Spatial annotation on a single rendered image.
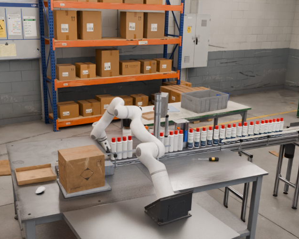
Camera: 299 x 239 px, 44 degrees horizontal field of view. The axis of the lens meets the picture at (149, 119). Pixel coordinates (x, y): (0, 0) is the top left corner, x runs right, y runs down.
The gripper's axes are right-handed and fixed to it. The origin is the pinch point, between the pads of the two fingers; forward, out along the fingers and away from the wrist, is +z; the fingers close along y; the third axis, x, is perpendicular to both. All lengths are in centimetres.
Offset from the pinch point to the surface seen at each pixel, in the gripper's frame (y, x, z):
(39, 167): 12, 59, -11
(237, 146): -6, -127, 56
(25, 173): 6, 71, -14
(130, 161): -5.5, -15.3, 14.6
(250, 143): -6, -144, 61
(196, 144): -2, -84, 33
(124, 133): 25.4, -25.8, 1.2
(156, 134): -16.8, -43.4, -4.7
